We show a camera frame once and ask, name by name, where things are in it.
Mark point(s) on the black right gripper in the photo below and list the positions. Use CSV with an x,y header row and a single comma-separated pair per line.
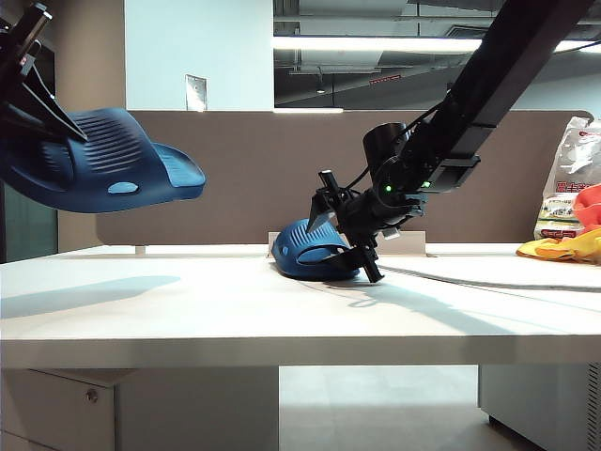
x,y
371,211

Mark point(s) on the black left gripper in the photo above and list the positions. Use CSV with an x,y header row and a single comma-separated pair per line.
x,y
23,42

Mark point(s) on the blue rubber slipper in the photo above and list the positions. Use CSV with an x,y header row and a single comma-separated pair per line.
x,y
293,244
94,160

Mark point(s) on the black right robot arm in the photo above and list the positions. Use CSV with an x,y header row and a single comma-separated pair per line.
x,y
493,70

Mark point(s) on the grey-brown desk divider panel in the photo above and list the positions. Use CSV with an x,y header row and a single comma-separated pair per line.
x,y
258,178

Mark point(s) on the short linear ceiling light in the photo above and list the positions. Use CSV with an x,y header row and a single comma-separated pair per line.
x,y
307,111

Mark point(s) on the dark glass door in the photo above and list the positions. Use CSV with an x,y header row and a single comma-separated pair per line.
x,y
28,235

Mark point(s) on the red ceiling sign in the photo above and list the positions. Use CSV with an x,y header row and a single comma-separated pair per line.
x,y
385,80

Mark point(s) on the long linear ceiling light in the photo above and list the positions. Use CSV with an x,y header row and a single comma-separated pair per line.
x,y
375,43

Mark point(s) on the yellow cloth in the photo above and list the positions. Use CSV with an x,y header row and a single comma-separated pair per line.
x,y
554,249

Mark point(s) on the white table support panel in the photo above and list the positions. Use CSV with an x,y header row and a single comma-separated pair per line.
x,y
197,409

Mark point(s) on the clear printed snack bag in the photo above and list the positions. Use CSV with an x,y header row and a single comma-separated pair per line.
x,y
563,178

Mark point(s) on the ceiling air vent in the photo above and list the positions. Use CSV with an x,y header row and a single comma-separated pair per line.
x,y
457,32

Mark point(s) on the orange-red cloth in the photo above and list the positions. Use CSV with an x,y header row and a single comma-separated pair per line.
x,y
589,206

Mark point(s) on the white vented cabinet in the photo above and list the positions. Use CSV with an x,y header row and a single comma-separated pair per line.
x,y
530,404

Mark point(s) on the round silver drawer lock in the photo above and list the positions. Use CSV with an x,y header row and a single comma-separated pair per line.
x,y
91,396

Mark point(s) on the white drawer cabinet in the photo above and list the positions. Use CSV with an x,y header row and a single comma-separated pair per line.
x,y
47,413

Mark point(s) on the silver wall plate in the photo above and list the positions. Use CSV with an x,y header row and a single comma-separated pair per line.
x,y
195,93

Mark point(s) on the white divider bracket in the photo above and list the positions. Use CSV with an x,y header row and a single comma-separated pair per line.
x,y
140,250

